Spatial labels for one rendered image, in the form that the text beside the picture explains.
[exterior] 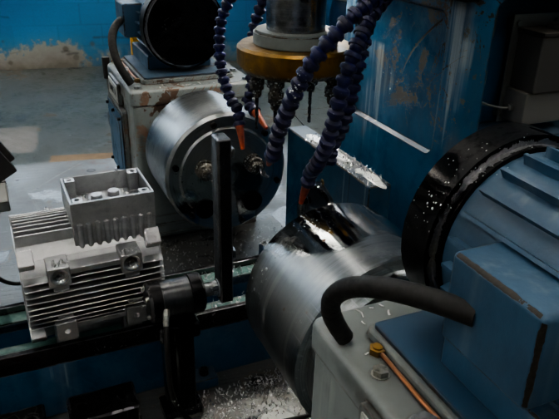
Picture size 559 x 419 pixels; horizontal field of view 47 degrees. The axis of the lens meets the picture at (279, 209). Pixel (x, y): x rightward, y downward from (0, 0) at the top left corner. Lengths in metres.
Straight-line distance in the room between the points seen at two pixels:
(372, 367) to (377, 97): 0.67
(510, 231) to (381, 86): 0.70
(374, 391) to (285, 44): 0.55
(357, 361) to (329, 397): 0.08
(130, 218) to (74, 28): 5.69
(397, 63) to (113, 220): 0.53
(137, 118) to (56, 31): 5.22
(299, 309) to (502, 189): 0.32
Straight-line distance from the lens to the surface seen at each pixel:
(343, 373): 0.61
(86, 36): 6.62
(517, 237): 0.49
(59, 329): 0.98
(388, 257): 0.75
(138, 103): 1.42
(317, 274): 0.76
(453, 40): 0.98
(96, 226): 0.96
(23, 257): 0.95
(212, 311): 1.06
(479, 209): 0.52
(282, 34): 0.97
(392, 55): 1.13
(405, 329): 0.62
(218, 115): 1.23
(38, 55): 6.68
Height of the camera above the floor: 1.54
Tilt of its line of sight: 26 degrees down
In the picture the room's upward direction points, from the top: 1 degrees clockwise
